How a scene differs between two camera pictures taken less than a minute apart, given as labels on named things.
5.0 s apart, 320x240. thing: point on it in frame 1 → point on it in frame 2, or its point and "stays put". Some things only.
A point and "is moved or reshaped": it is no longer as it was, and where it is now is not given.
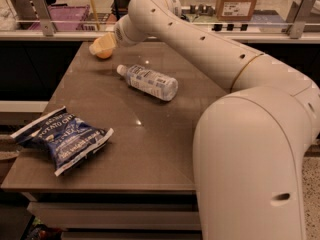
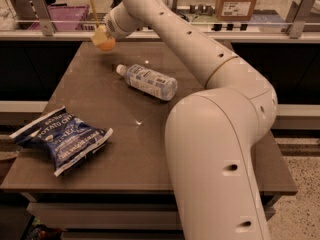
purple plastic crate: [66, 17] stays put
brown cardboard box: [237, 2] stays put
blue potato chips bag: [65, 139] stays put
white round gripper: [122, 34] → [115, 28]
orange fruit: [105, 54] is moved or reshaped
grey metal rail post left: [43, 12] stays put
